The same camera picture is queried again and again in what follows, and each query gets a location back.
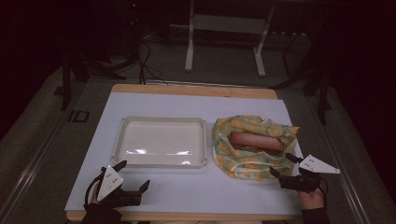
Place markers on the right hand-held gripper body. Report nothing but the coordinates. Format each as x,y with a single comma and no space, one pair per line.
306,178

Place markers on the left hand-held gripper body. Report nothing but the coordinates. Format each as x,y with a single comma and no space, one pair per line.
109,183

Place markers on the yellow green patterned cloth bag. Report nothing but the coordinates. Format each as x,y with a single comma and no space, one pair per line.
249,166

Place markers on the person's left hand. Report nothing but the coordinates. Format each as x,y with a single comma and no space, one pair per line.
94,197

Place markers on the person's right hand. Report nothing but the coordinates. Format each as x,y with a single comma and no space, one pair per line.
311,199

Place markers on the white table sheet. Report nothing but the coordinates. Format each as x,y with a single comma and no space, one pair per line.
174,186

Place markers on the brown rectangular box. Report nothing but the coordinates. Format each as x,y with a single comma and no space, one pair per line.
255,141

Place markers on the white plastic tray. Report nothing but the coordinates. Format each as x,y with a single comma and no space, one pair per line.
162,141

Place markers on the black metal stand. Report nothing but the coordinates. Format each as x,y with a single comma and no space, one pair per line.
66,84

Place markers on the white metal stand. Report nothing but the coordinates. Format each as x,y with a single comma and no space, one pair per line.
229,24

